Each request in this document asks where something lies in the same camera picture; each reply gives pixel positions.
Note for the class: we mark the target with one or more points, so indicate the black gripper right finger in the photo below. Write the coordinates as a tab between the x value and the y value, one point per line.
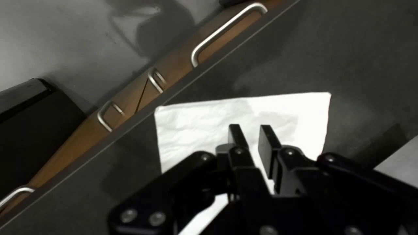
269	147

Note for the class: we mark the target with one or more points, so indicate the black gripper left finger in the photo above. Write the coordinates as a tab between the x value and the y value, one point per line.
239	152

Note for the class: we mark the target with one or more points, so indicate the metal cabinet door handle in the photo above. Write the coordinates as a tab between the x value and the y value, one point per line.
157	79

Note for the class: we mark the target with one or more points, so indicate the wooden lower cabinet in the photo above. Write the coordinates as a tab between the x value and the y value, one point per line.
175	65

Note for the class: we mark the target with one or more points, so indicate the metal drawer handle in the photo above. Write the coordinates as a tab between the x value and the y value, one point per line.
218	31
15	192

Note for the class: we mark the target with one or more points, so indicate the white paper towel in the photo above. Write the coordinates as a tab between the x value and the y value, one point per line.
185	128

